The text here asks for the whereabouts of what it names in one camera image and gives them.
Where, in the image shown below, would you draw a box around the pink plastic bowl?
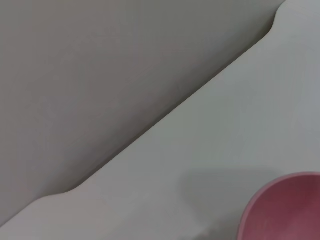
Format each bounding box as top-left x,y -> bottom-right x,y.
236,171 -> 320,240

